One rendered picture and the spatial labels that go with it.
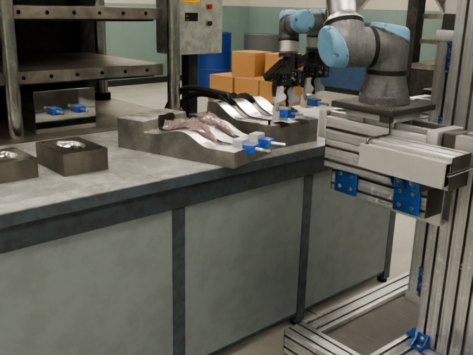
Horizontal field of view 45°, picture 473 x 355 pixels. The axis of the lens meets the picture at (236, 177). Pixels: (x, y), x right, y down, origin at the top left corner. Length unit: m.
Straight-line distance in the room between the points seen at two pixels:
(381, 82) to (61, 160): 0.98
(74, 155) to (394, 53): 0.99
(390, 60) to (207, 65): 7.84
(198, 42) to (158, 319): 1.49
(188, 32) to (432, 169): 1.70
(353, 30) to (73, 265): 1.04
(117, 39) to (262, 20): 2.99
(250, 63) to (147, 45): 2.99
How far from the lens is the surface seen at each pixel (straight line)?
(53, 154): 1.86
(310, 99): 2.43
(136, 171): 1.85
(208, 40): 3.00
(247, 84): 7.25
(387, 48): 1.74
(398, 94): 1.76
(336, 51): 1.67
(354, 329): 2.17
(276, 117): 2.16
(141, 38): 9.94
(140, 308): 1.94
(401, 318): 2.29
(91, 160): 1.85
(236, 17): 11.31
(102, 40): 3.29
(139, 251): 1.85
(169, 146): 2.01
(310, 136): 2.29
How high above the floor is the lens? 1.31
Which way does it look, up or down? 17 degrees down
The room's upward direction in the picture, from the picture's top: 1 degrees clockwise
